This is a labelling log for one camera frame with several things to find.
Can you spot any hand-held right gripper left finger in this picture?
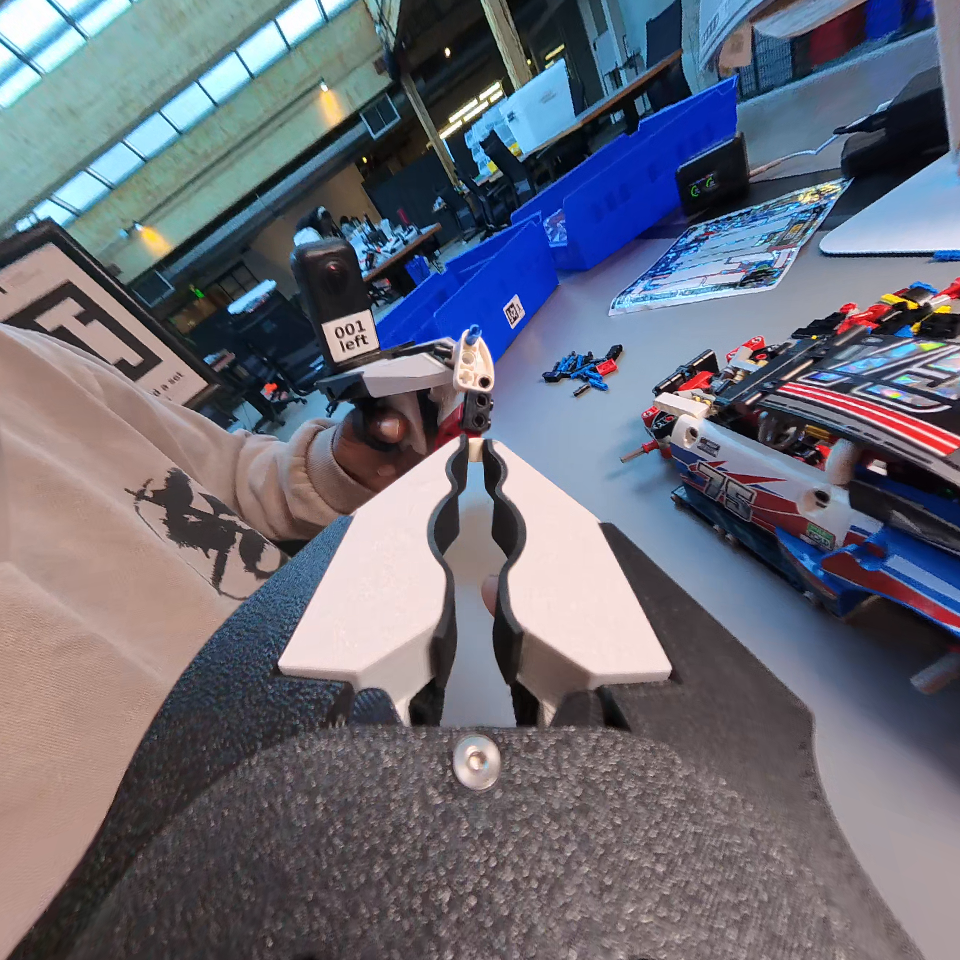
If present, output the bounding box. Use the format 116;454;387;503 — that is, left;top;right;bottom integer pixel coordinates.
279;436;460;725

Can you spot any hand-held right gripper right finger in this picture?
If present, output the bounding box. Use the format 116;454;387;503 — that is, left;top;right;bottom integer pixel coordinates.
486;441;672;725

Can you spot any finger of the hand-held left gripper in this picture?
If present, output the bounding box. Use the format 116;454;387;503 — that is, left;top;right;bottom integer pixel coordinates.
358;351;457;400

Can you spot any white red lego assembly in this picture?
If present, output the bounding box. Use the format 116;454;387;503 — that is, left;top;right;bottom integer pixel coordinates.
427;326;496;451

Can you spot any person's left forearm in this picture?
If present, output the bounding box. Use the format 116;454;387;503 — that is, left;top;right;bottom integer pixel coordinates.
225;416;376;543

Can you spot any pile of small lego pins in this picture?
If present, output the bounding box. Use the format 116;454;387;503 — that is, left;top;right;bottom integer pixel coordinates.
541;343;625;397

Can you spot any blue white lego race car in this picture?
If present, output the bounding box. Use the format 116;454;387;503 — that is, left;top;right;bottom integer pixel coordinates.
621;279;960;695

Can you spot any person's left hand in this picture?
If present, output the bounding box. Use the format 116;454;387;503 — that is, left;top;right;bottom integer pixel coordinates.
333;390;445;492

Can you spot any black office chair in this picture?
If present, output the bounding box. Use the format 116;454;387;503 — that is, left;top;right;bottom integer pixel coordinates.
225;288;331;432

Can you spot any wooden work table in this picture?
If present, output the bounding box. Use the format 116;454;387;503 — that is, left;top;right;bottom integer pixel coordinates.
360;223;444;294

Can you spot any blue plastic bin white tag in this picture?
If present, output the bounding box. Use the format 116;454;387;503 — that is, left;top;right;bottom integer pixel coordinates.
375;217;560;365

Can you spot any black framed white sign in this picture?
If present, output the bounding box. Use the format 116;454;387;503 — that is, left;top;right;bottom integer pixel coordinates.
0;221;219;410

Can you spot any holographic sticker sheet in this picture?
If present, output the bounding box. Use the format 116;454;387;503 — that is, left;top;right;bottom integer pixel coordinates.
609;178;852;316

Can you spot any black power bank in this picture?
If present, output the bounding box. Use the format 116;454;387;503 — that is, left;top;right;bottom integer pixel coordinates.
675;133;751;220

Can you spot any instruction booklet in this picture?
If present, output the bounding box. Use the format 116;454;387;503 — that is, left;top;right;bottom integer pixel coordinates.
697;0;894;72

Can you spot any silver monitor stand base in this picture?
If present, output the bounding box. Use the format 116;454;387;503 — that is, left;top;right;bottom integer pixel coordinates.
819;150;960;258

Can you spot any black power adapter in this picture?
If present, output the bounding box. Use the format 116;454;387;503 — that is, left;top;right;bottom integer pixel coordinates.
836;67;950;181

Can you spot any white cable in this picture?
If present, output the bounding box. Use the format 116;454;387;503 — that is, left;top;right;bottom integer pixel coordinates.
748;144;850;180

